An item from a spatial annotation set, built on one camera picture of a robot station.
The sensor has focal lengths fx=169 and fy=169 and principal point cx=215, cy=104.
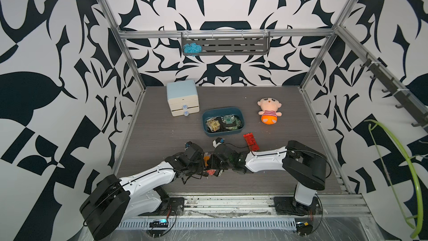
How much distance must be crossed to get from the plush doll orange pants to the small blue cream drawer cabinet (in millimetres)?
397

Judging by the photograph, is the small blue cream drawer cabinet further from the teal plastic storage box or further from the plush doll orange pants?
the plush doll orange pants

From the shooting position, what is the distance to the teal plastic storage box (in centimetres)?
98

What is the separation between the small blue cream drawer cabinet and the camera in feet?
3.18

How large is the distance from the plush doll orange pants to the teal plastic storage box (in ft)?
0.41

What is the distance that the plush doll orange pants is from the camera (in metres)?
0.99

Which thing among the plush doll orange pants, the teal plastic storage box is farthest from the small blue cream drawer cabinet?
the plush doll orange pants

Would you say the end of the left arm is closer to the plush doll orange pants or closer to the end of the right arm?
the end of the right arm
